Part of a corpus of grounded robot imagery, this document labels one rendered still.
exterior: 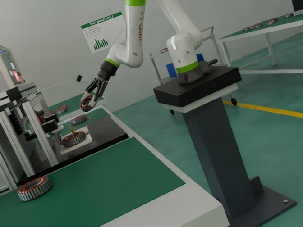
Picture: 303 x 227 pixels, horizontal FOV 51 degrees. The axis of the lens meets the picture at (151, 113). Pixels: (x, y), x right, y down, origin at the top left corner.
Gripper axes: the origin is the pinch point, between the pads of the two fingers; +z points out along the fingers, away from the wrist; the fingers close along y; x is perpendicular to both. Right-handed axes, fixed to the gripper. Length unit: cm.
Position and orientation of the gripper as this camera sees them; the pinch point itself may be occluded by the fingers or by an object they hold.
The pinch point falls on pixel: (87, 101)
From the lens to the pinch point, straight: 192.2
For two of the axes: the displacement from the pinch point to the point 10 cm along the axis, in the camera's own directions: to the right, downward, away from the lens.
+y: -5.8, -2.1, 7.9
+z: -5.1, 8.5, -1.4
